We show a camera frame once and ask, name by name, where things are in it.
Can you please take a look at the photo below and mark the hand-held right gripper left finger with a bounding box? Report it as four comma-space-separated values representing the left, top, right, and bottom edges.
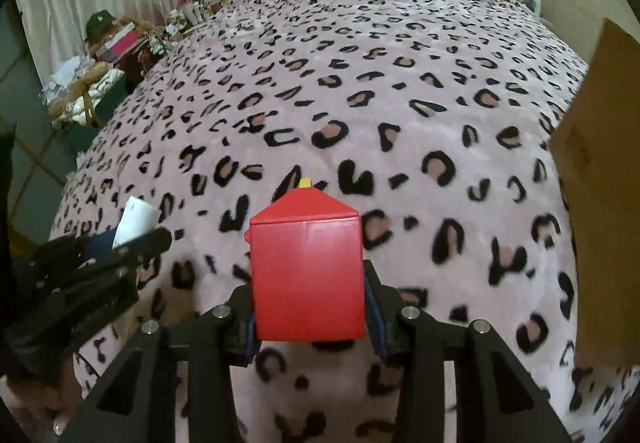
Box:
62, 284, 261, 443

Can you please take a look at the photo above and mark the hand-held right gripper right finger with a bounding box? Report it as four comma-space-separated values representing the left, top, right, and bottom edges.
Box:
362, 260, 573, 443

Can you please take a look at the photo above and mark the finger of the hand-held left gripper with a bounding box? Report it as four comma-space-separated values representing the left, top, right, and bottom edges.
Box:
95, 227, 173, 275
30, 230, 121, 269

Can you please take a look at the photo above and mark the white tube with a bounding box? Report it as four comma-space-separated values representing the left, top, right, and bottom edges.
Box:
111, 196, 160, 249

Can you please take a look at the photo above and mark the red box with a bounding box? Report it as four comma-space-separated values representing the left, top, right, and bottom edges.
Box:
244, 177, 367, 343

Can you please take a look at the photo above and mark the brown cardboard box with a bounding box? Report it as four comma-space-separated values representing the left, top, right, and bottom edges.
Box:
549, 18, 640, 369

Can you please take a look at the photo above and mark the person's left hand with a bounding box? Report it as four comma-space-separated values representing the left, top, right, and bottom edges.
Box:
0, 363, 83, 439

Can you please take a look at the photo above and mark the green storage box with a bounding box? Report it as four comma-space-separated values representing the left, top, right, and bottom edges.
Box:
67, 70, 131, 149

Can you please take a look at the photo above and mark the brown plush toy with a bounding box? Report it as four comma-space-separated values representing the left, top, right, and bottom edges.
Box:
52, 62, 111, 114

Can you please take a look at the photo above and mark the pink box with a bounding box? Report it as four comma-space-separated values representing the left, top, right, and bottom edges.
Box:
95, 22, 138, 63

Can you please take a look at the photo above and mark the dark green cap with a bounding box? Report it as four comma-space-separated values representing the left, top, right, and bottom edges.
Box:
84, 10, 118, 44

